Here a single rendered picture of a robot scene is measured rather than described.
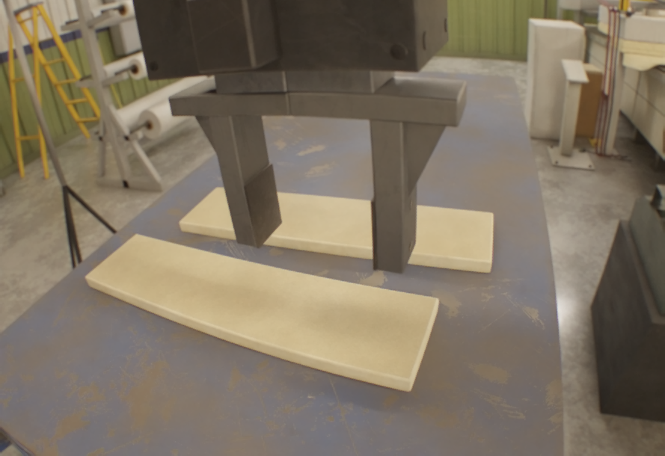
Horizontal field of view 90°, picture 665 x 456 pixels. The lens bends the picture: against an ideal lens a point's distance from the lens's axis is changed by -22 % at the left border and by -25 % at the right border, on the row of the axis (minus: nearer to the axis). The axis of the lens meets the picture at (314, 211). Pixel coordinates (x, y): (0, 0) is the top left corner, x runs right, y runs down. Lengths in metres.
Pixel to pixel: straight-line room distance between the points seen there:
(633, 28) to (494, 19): 4.39
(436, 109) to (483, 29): 7.49
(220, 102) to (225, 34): 0.12
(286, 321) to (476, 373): 0.22
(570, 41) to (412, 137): 3.62
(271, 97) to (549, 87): 3.70
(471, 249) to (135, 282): 0.47
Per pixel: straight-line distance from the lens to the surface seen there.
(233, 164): 0.39
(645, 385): 1.70
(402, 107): 0.30
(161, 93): 4.39
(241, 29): 0.25
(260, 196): 0.42
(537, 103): 3.99
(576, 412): 1.78
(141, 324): 0.57
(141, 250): 0.68
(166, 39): 0.34
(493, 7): 7.73
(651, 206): 1.69
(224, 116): 0.37
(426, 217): 0.64
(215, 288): 0.56
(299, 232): 0.63
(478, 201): 0.73
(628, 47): 3.66
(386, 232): 0.35
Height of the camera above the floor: 1.40
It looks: 30 degrees down
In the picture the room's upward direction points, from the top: 7 degrees counter-clockwise
